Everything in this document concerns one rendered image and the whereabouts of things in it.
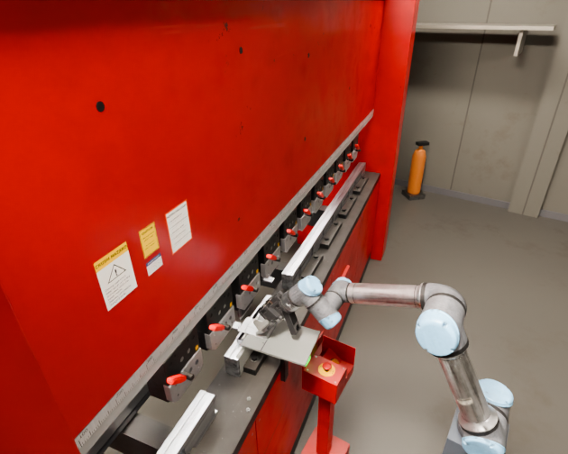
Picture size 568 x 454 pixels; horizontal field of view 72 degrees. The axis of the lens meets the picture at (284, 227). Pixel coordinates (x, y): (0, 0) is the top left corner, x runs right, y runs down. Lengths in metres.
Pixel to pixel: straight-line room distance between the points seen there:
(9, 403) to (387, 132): 3.09
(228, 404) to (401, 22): 2.66
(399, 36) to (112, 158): 2.66
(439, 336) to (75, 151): 0.99
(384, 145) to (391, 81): 0.49
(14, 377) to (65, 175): 0.35
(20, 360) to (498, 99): 4.82
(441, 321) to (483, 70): 4.00
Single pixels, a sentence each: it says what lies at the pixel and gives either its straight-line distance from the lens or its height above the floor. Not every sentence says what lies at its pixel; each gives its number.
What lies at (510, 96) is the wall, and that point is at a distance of 4.95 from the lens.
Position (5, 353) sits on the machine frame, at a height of 1.85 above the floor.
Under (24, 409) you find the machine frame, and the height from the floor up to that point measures 1.77.
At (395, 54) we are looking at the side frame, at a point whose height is 1.80.
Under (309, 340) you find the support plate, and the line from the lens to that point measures 1.57.
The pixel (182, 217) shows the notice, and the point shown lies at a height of 1.68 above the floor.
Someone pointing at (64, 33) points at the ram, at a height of 2.09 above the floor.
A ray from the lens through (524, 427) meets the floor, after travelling 2.87.
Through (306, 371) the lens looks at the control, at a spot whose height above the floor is 0.78.
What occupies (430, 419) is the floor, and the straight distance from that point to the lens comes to 2.70.
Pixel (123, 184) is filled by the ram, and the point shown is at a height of 1.83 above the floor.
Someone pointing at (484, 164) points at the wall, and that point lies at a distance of 5.15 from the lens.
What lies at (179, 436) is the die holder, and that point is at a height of 0.97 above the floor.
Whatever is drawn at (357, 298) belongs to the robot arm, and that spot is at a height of 1.22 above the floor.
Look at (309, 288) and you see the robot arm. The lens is 1.34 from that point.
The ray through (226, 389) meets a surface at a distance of 1.60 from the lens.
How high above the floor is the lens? 2.13
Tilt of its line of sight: 30 degrees down
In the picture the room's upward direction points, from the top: 1 degrees counter-clockwise
